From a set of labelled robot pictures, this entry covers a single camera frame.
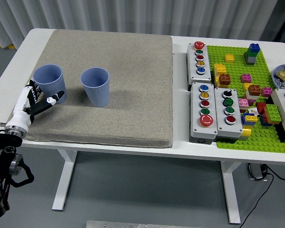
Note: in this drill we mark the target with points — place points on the green studded baseplate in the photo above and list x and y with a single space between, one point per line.
237 69

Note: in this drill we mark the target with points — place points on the blue green grey brick tower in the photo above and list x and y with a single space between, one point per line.
251 53

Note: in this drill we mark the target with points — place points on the brown brick on white stack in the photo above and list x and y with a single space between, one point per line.
253 90

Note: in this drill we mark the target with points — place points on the brass fitting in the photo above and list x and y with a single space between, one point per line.
282 74

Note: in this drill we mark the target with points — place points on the blue ribbed plastic cup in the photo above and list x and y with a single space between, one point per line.
96 88
51 80

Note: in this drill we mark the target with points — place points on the white table leg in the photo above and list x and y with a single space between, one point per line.
64 180
230 194

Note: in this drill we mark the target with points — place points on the pink brick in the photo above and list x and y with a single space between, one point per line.
267 92
243 103
246 78

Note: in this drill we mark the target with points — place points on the four-button box with black selector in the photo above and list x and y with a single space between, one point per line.
222 129

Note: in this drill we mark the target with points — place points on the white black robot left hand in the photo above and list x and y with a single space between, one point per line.
20 114

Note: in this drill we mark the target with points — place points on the small yellow brick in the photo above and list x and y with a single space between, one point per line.
229 58

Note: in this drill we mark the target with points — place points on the green brick on red-blue stack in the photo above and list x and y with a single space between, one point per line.
272 112

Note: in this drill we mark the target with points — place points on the grey power adapter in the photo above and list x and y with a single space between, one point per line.
255 172

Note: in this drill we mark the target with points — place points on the blue and yellow brick stack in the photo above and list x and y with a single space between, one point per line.
249 118

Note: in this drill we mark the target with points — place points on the white pleated curtain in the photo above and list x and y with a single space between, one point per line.
142 14

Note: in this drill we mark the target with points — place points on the yellow and grey brick stack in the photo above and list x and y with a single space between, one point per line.
245 133

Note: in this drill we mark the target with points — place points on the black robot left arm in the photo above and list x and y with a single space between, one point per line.
2 147

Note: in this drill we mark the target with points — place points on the red brick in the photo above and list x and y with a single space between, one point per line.
261 107

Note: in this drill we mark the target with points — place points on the grey-brown fabric mat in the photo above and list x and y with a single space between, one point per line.
123 95

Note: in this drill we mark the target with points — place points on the five-button grey control box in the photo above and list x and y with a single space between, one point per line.
205 72
194 123

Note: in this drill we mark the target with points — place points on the yellow floor tape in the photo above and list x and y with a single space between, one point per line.
4 46

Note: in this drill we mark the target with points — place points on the white button box on bricks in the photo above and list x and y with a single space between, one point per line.
283 109

